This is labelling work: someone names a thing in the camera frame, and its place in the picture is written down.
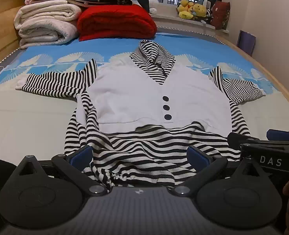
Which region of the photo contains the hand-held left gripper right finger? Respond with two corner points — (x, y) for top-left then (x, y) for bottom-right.
(172, 146), (273, 197)

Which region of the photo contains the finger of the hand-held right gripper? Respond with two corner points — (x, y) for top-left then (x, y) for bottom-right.
(227, 132), (266, 150)
(266, 129), (289, 142)

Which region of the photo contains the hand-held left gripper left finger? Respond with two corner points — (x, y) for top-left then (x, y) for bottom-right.
(15, 145), (108, 197)

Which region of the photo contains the black white striped hooded top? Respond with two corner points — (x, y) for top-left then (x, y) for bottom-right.
(15, 40), (267, 192)

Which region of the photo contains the purple board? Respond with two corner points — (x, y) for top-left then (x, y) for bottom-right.
(237, 30), (257, 57)

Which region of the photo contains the dark red cushion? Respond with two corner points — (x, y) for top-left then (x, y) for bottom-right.
(211, 1), (231, 30)

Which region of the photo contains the white window sill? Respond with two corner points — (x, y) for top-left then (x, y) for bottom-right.
(150, 13), (230, 34)

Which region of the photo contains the yellow round plush toy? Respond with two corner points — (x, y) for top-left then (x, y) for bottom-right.
(192, 3), (208, 18)

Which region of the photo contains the red folded blanket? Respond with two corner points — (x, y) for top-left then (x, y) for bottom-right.
(77, 5), (158, 42)

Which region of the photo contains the cream folded blanket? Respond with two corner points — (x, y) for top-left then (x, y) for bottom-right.
(14, 0), (83, 50)

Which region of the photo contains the yellow duck plush toy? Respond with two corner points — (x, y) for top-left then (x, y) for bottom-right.
(176, 0), (194, 20)

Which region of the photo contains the white plush toy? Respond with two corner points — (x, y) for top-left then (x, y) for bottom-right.
(148, 0), (160, 14)

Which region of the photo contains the wooden bed frame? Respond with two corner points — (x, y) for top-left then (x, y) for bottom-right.
(0, 0), (289, 118)

